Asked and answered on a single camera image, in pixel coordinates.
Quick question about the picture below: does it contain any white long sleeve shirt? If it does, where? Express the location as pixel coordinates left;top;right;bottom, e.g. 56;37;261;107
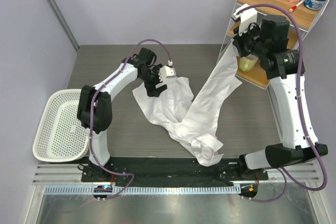
133;44;242;167

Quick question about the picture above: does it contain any grey wall corner strip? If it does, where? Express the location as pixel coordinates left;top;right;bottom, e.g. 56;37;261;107
46;0;80;52

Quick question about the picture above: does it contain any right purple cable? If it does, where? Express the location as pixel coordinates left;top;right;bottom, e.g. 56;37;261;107
240;3;328;204

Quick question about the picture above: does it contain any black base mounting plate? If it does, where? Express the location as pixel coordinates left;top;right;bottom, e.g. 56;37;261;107
77;157;268;188

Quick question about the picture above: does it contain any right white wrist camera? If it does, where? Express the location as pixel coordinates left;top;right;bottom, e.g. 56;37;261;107
231;4;258;36

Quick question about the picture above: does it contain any slotted grey cable duct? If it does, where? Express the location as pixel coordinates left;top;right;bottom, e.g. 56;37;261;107
44;184;241;196

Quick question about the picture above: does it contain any pale yellow cup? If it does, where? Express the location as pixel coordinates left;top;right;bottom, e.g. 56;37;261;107
238;55;258;72

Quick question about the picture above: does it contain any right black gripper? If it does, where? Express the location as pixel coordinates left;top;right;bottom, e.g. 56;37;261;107
233;20;268;59

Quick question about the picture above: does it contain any white perforated plastic basket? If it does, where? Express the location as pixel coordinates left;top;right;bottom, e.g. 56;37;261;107
33;89;89;163

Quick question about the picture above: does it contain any red white marker pen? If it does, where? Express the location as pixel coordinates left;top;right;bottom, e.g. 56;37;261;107
288;0;305;13

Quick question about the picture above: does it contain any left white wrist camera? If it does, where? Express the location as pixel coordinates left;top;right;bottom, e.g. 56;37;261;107
159;60;176;81

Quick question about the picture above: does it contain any white wire wooden shelf rack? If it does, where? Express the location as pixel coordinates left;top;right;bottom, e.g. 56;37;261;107
218;0;330;90

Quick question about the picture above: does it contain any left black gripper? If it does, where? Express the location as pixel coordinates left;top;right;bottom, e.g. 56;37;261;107
140;65;167;98

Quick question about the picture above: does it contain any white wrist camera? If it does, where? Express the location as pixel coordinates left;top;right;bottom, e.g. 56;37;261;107
159;60;176;81
231;4;258;36

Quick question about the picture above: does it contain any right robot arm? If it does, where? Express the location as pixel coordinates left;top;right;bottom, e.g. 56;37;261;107
233;13;328;179

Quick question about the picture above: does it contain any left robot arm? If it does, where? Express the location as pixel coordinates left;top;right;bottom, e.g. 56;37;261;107
77;48;167;182

